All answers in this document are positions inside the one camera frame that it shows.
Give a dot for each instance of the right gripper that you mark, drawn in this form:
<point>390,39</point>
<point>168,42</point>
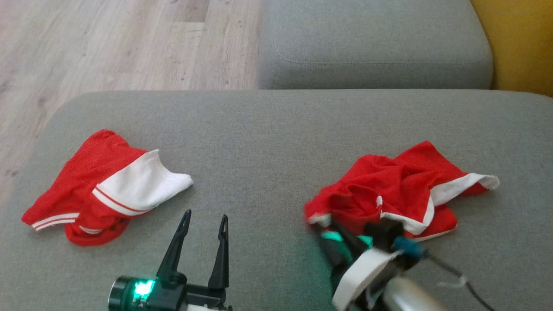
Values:
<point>367,268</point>

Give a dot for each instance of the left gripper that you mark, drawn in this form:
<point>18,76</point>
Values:
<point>173,293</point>

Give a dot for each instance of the red garment with white trim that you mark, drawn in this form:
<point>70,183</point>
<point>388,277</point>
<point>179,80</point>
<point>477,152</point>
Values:
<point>389,181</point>

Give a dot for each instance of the red jersey garment number 23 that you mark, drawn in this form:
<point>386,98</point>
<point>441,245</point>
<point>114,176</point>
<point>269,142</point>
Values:
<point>86,172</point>

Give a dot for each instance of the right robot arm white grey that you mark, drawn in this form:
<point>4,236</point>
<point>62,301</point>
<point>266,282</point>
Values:
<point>410,298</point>

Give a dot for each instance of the large grey sofa seat cushion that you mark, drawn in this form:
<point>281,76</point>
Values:
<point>259,142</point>

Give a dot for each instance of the small grey sofa cushion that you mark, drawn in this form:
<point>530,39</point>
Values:
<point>371,34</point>

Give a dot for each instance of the yellow pillow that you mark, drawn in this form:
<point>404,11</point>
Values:
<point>522,43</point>

